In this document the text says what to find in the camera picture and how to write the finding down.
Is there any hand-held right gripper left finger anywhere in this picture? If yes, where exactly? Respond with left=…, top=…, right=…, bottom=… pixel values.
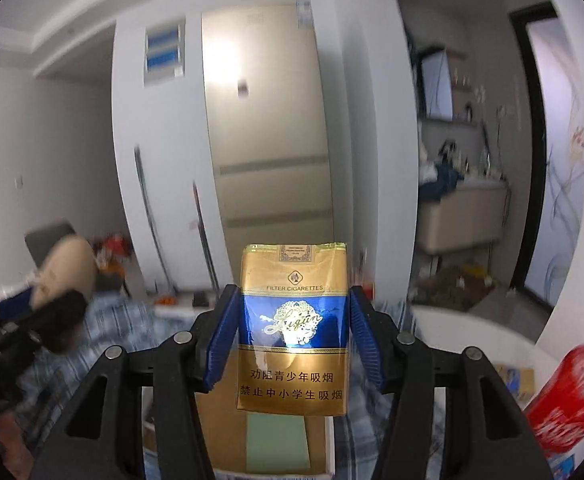
left=32, top=284, right=240, bottom=480

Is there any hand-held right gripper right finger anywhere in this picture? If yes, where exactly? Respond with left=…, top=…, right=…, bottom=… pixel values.
left=349, top=285, right=555, bottom=480

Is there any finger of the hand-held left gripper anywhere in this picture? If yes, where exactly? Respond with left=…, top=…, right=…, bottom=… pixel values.
left=7, top=290, right=89, bottom=356
left=0, top=292, right=35, bottom=333

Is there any tan round tape reel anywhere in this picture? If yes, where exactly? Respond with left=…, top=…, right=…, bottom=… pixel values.
left=29, top=235, right=99, bottom=356

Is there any blue gold cigarette pack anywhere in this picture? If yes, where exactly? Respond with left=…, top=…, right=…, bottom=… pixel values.
left=235, top=242, right=349, bottom=417

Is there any cardboard box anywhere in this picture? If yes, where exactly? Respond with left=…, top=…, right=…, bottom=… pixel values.
left=141, top=385, right=337, bottom=478

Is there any green notepad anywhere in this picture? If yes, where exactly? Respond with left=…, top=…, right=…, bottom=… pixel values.
left=246, top=414, right=313, bottom=473

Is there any blue plaid cloth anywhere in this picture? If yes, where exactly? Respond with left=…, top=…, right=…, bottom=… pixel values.
left=17, top=292, right=453, bottom=480

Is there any grey chair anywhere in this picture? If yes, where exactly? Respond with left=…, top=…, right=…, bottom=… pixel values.
left=24, top=222, right=78, bottom=271

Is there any red bag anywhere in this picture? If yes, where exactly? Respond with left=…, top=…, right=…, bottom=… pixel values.
left=94, top=234, right=133, bottom=261

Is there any beige vanity cabinet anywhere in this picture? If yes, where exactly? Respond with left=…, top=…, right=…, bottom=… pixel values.
left=417, top=182, right=510, bottom=253

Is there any crumpled gold cigarette pack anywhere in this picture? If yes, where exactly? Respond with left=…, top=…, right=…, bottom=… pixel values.
left=497, top=366, right=535, bottom=401

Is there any dark blue cloth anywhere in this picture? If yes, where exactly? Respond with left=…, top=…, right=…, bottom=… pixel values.
left=418, top=162, right=465, bottom=201

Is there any gold refrigerator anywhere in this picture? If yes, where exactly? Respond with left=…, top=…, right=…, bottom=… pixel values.
left=201, top=2, right=335, bottom=291

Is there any red iced tea bottle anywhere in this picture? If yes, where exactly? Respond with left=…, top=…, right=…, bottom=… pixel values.
left=524, top=325, right=584, bottom=453

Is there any small blue packet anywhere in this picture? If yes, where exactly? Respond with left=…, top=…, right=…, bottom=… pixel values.
left=547, top=452, right=580, bottom=480

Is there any dark framed glass door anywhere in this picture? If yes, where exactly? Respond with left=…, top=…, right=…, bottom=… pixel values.
left=509, top=2, right=584, bottom=306

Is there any bathroom mirror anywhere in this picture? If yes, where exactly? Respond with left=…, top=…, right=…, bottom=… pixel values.
left=419, top=47, right=455, bottom=121

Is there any dark pole with handle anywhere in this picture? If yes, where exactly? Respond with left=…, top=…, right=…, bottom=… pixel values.
left=192, top=180, right=220, bottom=291

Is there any grey mop handle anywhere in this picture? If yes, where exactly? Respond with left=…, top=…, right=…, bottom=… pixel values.
left=133, top=146, right=179, bottom=293

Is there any grey wall panel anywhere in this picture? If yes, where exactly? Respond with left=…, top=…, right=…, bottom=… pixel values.
left=143, top=17, right=187, bottom=83

